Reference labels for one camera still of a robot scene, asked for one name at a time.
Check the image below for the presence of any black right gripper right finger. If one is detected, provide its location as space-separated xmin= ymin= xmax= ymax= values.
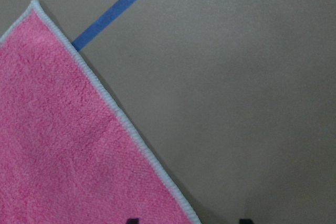
xmin=239 ymin=219 xmax=253 ymax=224

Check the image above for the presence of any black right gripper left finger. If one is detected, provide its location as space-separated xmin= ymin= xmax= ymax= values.
xmin=126 ymin=218 xmax=140 ymax=224

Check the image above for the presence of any pink and grey towel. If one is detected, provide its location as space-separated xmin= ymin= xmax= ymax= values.
xmin=1 ymin=0 xmax=200 ymax=223

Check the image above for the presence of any blue tape line lengthwise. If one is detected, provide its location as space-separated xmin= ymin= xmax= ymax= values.
xmin=71 ymin=0 xmax=137 ymax=51

